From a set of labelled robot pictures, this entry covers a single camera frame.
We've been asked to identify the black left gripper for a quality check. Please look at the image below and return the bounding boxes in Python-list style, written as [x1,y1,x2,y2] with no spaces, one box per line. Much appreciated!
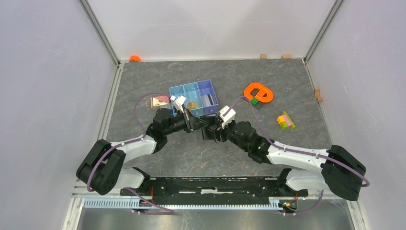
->
[164,108,209,136]

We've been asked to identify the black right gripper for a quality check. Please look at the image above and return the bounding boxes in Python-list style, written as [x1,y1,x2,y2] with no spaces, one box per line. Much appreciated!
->
[208,117,249,152]

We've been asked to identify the black card holder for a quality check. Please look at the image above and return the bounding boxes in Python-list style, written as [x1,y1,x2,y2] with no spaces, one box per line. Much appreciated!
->
[200,116,222,143]

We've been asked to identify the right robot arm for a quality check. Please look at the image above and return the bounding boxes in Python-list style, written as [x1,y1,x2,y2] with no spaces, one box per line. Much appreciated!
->
[208,121,369,201]

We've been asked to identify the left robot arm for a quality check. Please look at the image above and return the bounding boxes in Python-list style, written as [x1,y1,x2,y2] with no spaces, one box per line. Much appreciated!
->
[76,108,209,195]

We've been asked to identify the yellow card in tray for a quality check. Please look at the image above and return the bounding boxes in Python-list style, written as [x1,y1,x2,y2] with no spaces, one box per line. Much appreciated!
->
[188,101,199,110]

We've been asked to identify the blue three-compartment tray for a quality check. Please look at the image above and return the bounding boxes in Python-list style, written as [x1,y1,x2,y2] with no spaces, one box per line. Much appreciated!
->
[169,80,219,117]

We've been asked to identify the pink and orange block toy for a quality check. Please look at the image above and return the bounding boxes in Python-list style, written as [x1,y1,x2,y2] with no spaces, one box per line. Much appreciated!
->
[150,95,171,109]

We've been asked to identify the multicolour brick stack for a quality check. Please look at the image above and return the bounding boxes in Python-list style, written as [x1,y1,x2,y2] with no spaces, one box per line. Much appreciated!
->
[276,111,295,130]

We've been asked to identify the orange round cap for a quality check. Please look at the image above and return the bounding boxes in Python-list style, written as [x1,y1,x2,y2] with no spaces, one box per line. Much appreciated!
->
[129,55,141,62]

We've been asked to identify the wooden block right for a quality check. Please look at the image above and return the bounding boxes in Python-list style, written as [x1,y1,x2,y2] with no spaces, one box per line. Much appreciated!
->
[282,54,292,59]

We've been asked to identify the wooden arch piece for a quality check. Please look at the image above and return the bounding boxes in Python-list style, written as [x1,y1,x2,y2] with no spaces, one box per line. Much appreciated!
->
[314,89,323,103]

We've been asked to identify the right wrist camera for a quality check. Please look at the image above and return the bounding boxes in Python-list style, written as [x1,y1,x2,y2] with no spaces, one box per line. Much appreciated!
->
[218,105,236,129]

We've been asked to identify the orange oval ring toy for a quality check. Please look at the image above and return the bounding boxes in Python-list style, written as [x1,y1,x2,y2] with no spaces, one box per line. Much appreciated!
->
[243,82,274,103]

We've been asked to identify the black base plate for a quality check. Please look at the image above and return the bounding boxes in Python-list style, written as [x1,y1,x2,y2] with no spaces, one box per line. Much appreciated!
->
[134,176,308,205]

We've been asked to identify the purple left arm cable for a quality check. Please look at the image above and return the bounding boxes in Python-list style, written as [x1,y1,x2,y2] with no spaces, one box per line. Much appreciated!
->
[87,92,176,215]

